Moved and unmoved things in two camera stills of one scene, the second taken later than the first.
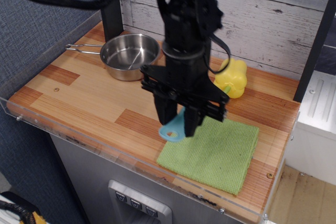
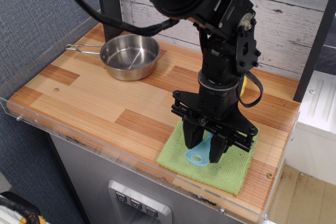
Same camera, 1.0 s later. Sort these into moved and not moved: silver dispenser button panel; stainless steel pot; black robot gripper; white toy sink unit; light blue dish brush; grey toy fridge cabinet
Moved: black robot gripper; light blue dish brush
Not moved: white toy sink unit; stainless steel pot; silver dispenser button panel; grey toy fridge cabinet
